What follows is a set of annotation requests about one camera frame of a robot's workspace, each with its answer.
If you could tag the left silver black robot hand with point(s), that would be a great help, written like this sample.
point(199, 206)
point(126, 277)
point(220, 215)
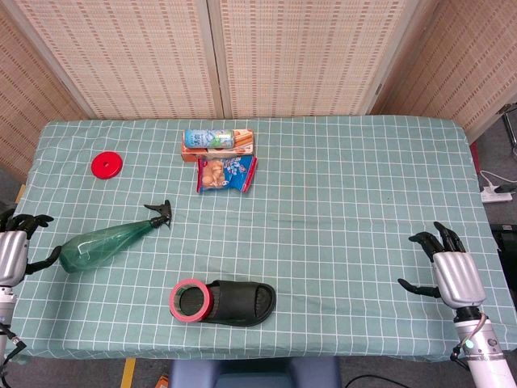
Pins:
point(12, 254)

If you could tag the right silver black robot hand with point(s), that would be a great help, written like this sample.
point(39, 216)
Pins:
point(458, 275)

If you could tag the green spray bottle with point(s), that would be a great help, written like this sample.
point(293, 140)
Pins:
point(97, 244)

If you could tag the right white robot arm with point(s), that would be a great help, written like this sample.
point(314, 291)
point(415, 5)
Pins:
point(488, 363)

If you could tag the black box on floor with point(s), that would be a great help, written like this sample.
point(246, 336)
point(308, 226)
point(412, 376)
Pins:
point(507, 238)

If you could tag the white power strip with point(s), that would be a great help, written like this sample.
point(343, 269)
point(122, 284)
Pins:
point(493, 197)

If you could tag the black power adapter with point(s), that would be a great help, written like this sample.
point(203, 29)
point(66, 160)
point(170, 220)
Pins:
point(505, 188)

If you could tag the red plastic disc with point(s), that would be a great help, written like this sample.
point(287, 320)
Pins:
point(107, 165)

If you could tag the green checked tablecloth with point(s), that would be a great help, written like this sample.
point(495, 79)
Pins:
point(323, 226)

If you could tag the metal chair leg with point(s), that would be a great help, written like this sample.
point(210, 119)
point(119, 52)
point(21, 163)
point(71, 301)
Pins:
point(509, 125)

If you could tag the bamboo folding screen panel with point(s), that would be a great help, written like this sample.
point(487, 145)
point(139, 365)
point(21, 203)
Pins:
point(307, 56)
point(464, 68)
point(28, 89)
point(133, 60)

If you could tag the pink tape roll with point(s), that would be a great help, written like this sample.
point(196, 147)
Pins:
point(174, 307)

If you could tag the orange packet on floor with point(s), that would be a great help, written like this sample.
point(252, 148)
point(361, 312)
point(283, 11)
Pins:
point(162, 382)

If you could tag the black rubber slipper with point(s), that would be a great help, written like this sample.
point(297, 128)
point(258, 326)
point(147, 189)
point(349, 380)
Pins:
point(246, 303)

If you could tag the blue white drink can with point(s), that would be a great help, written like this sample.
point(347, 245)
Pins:
point(208, 138)

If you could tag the blue red snack bag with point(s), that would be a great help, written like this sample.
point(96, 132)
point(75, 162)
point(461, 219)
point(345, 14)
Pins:
point(226, 174)

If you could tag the orange snack box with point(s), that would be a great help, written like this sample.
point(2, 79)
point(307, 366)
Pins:
point(244, 139)

